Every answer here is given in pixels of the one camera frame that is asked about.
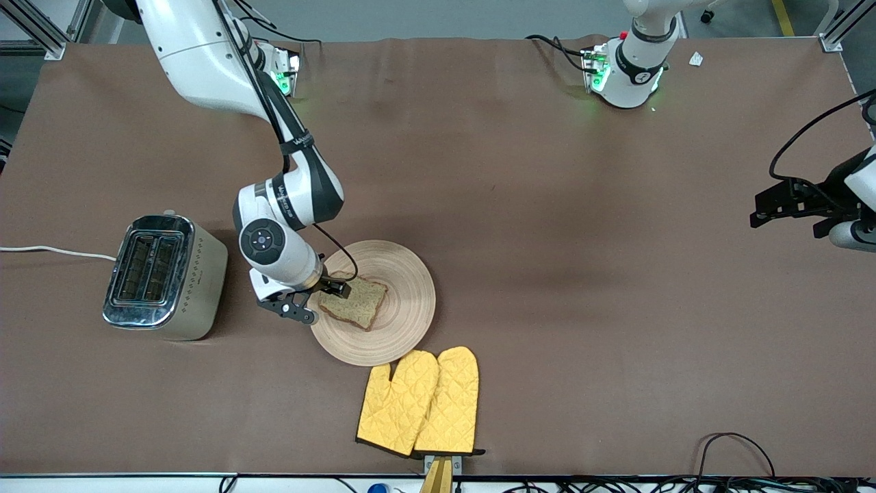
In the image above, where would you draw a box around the brown bread slice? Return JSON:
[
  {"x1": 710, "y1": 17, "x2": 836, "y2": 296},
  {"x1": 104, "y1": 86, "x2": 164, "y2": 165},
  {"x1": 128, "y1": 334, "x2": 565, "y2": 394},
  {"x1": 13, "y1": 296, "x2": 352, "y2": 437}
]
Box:
[{"x1": 317, "y1": 272, "x2": 389, "y2": 332}]

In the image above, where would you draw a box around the round wooden plate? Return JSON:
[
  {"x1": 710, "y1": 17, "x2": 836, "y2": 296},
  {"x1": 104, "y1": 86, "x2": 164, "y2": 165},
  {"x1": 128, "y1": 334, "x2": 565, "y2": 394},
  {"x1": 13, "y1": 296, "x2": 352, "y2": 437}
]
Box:
[{"x1": 307, "y1": 240, "x2": 436, "y2": 367}]

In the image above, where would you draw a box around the silver two-slot toaster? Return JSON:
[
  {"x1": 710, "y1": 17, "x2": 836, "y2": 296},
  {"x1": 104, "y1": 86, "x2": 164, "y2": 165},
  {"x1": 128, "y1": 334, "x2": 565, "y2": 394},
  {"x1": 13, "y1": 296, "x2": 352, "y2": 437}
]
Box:
[{"x1": 103, "y1": 209, "x2": 229, "y2": 342}]

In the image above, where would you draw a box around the brown table cover sheet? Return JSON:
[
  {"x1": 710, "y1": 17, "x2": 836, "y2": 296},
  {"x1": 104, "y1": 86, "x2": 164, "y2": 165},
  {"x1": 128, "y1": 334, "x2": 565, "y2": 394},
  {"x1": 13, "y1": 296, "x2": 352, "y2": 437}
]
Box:
[{"x1": 0, "y1": 36, "x2": 876, "y2": 477}]

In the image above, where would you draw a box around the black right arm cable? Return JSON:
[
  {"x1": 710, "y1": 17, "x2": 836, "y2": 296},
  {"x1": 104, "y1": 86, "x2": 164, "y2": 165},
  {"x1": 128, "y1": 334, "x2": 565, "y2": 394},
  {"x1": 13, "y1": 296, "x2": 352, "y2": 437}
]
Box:
[{"x1": 212, "y1": 0, "x2": 360, "y2": 283}]

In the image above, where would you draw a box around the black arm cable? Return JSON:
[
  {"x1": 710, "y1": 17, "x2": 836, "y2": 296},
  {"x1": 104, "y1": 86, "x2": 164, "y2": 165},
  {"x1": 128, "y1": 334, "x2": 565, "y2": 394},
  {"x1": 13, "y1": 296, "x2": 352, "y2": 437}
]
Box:
[
  {"x1": 769, "y1": 88, "x2": 876, "y2": 206},
  {"x1": 212, "y1": 0, "x2": 360, "y2": 283}
]

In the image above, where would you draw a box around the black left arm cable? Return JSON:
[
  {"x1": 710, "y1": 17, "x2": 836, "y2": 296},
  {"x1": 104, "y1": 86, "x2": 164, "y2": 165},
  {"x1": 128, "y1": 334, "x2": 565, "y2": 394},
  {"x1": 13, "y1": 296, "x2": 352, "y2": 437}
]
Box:
[{"x1": 769, "y1": 88, "x2": 876, "y2": 206}]

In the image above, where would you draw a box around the aluminium frame profile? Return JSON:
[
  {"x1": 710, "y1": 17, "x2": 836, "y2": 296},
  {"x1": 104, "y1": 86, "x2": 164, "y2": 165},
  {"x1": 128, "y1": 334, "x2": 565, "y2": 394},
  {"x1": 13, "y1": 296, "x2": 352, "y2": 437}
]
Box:
[
  {"x1": 818, "y1": 0, "x2": 876, "y2": 53},
  {"x1": 0, "y1": 0, "x2": 93, "y2": 61}
]

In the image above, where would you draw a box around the small metal bracket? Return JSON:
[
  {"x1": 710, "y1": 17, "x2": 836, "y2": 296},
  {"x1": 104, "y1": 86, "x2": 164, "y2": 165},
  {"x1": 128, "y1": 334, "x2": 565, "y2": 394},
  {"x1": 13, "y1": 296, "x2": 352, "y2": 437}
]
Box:
[{"x1": 423, "y1": 453, "x2": 463, "y2": 476}]

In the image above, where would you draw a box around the black looped cable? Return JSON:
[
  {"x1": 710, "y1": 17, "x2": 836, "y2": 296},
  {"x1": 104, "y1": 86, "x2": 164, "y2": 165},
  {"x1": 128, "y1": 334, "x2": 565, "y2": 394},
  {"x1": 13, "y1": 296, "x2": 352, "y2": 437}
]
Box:
[{"x1": 695, "y1": 432, "x2": 777, "y2": 480}]

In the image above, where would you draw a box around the white toaster power cord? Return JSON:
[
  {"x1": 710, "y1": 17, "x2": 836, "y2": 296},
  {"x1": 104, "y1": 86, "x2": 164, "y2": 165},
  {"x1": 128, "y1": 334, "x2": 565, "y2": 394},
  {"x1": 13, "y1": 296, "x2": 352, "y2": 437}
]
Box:
[{"x1": 0, "y1": 245, "x2": 118, "y2": 262}]

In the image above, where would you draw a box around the black base cable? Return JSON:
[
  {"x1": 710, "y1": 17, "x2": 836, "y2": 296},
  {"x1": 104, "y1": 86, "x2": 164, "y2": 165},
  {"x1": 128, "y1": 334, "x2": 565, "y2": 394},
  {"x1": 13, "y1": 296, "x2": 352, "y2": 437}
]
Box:
[
  {"x1": 526, "y1": 33, "x2": 593, "y2": 75},
  {"x1": 233, "y1": 0, "x2": 322, "y2": 47}
]

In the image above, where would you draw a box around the black cable bundle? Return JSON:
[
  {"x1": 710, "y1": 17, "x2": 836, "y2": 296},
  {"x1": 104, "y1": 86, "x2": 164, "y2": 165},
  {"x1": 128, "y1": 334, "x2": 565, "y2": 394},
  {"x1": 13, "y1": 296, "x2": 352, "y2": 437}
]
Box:
[{"x1": 506, "y1": 476, "x2": 876, "y2": 493}]

